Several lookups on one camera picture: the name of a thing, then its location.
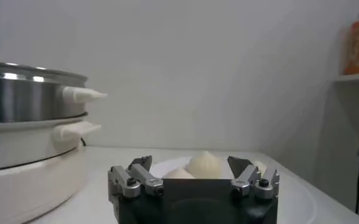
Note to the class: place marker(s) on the stainless steel steamer basket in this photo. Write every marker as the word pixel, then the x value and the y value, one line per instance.
pixel 20 97

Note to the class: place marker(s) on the white round plate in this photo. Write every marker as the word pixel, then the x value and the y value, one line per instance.
pixel 295 207

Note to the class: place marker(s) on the cream electric cooker base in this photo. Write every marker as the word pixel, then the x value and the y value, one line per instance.
pixel 23 194

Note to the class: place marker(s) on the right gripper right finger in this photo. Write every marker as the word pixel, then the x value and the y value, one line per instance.
pixel 252 182

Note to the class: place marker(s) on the white steamed baozi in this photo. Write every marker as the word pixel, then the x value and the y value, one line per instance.
pixel 179 174
pixel 205 167

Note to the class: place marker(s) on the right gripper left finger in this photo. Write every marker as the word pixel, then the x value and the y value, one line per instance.
pixel 136 182

